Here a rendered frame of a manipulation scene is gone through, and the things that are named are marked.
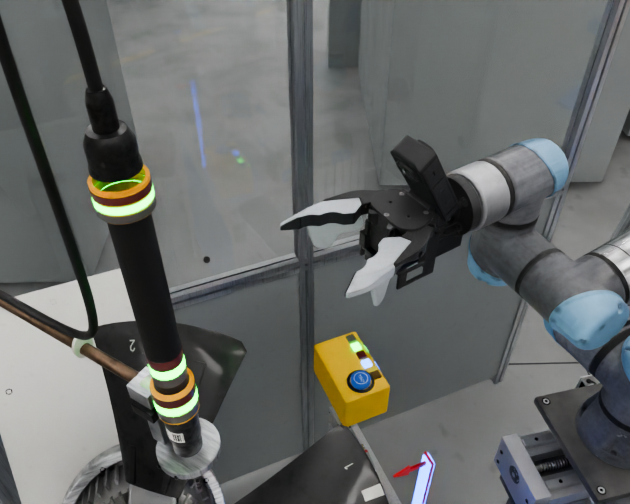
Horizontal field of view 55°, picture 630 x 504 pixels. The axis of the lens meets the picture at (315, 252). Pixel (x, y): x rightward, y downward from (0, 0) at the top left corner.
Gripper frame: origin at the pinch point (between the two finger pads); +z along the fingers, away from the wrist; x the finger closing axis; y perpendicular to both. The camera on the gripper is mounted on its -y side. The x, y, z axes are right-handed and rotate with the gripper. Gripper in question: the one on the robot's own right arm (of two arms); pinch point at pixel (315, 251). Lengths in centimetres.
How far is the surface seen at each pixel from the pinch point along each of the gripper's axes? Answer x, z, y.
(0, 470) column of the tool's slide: 62, 46, 91
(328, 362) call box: 26, -20, 59
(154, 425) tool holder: 1.6, 19.4, 16.4
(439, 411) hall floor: 50, -92, 166
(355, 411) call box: 15, -20, 63
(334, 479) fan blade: -1.2, -2.9, 46.6
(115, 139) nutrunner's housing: -1.7, 16.8, -19.2
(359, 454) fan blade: -0.3, -8.2, 45.8
